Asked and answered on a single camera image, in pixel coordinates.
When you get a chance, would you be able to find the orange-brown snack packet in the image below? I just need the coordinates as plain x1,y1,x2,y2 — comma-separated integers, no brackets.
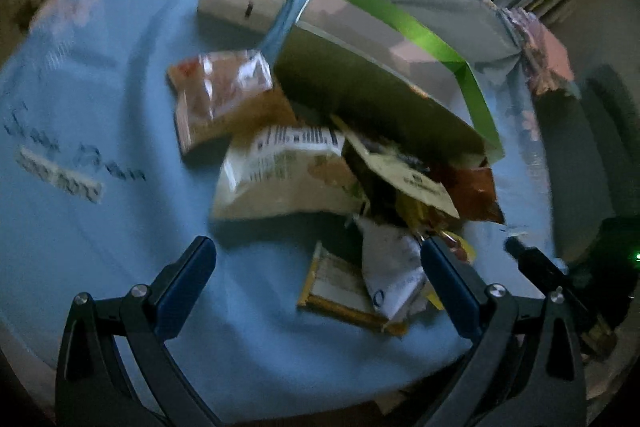
445,160,504,225

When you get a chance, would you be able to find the small white grey packet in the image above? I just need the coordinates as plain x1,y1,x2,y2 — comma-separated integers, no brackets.
355,217,427,323

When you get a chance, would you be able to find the dark grey sofa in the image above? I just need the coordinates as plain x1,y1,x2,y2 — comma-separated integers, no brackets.
535,65,639,261

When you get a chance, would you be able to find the yellow dried meat packet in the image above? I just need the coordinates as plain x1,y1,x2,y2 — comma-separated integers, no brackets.
399,196,478,312

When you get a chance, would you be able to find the light blue floral bedsheet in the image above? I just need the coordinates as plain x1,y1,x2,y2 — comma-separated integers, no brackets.
1,0,555,423

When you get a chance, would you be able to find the yellow-edged label-back packet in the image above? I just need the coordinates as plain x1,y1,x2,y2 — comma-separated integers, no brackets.
296,241,409,337

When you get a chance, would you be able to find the folded pink floral cloth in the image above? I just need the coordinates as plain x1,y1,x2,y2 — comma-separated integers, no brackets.
501,8,580,100

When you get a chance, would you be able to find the black sesame paste packet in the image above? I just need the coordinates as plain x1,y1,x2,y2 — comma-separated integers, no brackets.
331,115,459,219

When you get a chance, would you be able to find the beige barcode snack bag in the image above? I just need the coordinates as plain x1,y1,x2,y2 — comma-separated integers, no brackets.
212,126,370,220

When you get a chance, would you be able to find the beige clear-window snack bag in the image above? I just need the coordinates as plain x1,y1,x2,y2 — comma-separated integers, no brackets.
167,50,297,155

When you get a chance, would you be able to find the green cardboard box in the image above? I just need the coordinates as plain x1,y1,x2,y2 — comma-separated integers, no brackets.
273,0,504,167

